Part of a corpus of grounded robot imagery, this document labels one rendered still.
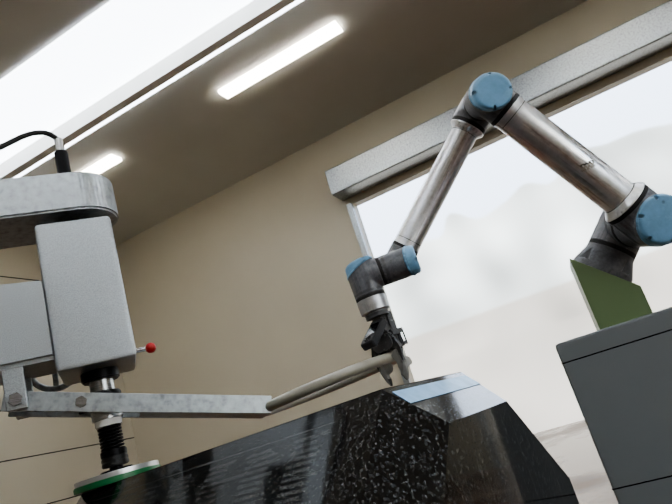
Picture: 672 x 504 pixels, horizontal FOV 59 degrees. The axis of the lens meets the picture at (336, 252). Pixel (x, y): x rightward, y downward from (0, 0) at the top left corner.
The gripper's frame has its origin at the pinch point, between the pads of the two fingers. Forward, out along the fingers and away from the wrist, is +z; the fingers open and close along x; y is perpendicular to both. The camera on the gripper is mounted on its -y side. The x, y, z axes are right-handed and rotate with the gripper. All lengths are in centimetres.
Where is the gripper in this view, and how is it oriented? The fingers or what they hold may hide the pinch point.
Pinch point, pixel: (396, 379)
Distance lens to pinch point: 175.7
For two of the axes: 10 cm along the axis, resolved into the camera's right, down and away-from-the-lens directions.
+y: 6.1, 0.0, 7.9
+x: -7.1, 4.2, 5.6
